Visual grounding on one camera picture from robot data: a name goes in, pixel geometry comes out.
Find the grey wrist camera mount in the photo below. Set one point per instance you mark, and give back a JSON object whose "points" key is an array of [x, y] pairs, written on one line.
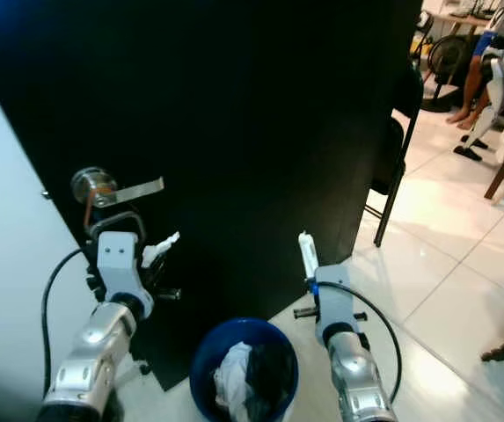
{"points": [[120, 259], [335, 299]]}

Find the blue round waste bin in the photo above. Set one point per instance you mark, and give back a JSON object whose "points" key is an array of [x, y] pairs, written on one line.
{"points": [[197, 369]]}

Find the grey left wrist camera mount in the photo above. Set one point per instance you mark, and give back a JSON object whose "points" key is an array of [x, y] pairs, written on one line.
{"points": [[120, 259]]}

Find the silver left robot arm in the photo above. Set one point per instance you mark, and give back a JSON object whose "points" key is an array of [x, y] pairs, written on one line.
{"points": [[102, 352]]}

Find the white humanoid robot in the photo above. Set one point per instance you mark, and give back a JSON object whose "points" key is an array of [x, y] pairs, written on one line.
{"points": [[498, 83]]}

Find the white crumpled trash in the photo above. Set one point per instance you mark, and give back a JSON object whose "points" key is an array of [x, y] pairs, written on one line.
{"points": [[232, 378]]}

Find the black crumpled bag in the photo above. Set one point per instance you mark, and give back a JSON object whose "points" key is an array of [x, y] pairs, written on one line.
{"points": [[265, 378]]}

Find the black folding chair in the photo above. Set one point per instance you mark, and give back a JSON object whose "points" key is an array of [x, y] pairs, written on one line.
{"points": [[388, 154]]}

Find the seated barefoot person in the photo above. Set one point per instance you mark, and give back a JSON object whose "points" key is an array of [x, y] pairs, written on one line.
{"points": [[474, 79]]}

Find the black floor fan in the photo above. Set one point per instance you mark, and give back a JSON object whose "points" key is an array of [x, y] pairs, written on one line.
{"points": [[447, 57]]}

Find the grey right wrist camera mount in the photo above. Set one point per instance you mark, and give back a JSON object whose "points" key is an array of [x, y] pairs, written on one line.
{"points": [[335, 299]]}

